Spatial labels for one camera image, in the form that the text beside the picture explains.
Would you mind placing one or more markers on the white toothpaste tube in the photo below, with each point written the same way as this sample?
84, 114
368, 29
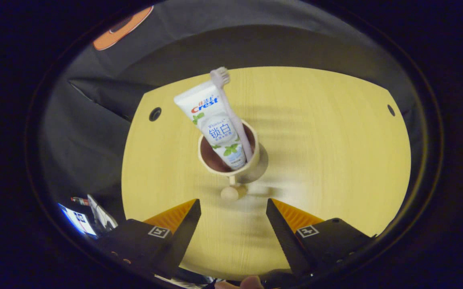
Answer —
207, 116

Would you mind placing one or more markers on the pink toothbrush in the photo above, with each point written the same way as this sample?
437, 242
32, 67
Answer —
235, 120

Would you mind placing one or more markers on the wooden desktop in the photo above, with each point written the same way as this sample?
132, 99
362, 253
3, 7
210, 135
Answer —
335, 160

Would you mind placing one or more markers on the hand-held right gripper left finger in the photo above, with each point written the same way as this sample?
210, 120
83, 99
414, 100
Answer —
183, 237

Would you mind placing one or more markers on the beige cup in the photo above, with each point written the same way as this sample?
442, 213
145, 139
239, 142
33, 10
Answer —
211, 160

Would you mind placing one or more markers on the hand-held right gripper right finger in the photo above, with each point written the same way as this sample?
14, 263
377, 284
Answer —
285, 241

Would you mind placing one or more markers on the red and green pen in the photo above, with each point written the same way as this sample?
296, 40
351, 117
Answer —
79, 200

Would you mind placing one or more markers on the white blue-edged object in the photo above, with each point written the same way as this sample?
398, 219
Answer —
80, 220

